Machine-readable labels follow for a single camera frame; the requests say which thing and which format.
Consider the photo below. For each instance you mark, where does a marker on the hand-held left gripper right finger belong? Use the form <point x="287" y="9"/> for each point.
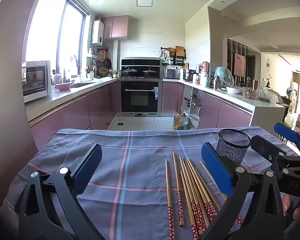
<point x="215" y="170"/>

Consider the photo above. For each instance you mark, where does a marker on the green dome food cover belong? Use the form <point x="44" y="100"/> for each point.
<point x="225" y="76"/>

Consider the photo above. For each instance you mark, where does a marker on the pink bowl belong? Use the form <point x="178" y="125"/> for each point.
<point x="64" y="86"/>

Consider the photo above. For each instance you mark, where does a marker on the pink kitchen base cabinet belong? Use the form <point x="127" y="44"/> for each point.
<point x="170" y="96"/>
<point x="72" y="115"/>
<point x="222" y="112"/>

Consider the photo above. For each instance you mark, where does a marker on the blue plaid tablecloth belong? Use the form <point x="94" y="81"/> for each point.
<point x="140" y="170"/>

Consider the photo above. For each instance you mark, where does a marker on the pink wall cabinet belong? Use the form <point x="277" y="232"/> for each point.
<point x="115" y="27"/>

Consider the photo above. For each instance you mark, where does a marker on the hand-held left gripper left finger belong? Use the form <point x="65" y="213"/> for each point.
<point x="90" y="160"/>

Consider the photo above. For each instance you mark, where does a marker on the wall clock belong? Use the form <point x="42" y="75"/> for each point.
<point x="268" y="63"/>

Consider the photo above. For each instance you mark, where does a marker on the sink faucet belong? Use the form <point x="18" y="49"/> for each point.
<point x="76" y="62"/>

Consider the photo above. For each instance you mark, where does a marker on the white water heater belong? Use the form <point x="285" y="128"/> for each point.
<point x="98" y="32"/>

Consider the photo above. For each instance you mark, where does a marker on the black mesh utensil holder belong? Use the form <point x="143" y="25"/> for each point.
<point x="231" y="150"/>

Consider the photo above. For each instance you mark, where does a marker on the black wall rack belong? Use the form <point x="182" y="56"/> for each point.
<point x="175" y="60"/>

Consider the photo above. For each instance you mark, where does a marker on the wicker basket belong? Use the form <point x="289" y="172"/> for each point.
<point x="103" y="71"/>

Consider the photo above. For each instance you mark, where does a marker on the steel kettle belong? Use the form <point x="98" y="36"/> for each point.
<point x="116" y="74"/>

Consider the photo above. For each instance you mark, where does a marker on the hanging dark frying pan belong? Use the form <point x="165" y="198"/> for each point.
<point x="107" y="63"/>

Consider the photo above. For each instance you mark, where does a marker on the wok with glass lid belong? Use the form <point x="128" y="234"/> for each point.
<point x="150" y="72"/>
<point x="130" y="72"/>

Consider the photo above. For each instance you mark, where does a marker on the black built-in oven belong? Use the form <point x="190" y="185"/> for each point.
<point x="140" y="96"/>

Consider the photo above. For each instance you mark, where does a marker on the dark slatted partition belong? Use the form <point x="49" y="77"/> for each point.
<point x="231" y="55"/>

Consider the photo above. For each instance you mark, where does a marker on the clear plastic bag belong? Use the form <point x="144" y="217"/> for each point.
<point x="271" y="96"/>

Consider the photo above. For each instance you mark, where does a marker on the black range hood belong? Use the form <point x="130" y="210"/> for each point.
<point x="140" y="63"/>

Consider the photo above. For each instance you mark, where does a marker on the white plastic bag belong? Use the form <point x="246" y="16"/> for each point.
<point x="193" y="121"/>

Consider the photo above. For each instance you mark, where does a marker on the clear glass container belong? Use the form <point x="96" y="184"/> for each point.
<point x="248" y="92"/>

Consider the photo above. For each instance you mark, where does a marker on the bunch of wooden chopsticks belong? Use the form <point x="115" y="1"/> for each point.
<point x="192" y="192"/>

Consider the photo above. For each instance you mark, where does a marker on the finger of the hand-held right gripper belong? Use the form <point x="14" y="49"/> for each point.
<point x="286" y="132"/>
<point x="265" y="146"/>

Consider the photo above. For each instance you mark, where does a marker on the wooden cutting board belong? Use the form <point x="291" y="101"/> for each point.
<point x="180" y="51"/>

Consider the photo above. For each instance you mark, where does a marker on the white microwave oven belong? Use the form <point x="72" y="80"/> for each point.
<point x="36" y="80"/>

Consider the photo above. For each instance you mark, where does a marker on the white dotted cup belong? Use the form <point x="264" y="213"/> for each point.
<point x="91" y="75"/>

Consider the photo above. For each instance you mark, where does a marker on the pink wall painting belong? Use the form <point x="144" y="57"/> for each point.
<point x="239" y="65"/>

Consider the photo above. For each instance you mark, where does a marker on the steel stock pot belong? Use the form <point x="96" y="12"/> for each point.
<point x="189" y="75"/>

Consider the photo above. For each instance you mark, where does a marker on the kitchen window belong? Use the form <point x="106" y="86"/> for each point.
<point x="47" y="30"/>

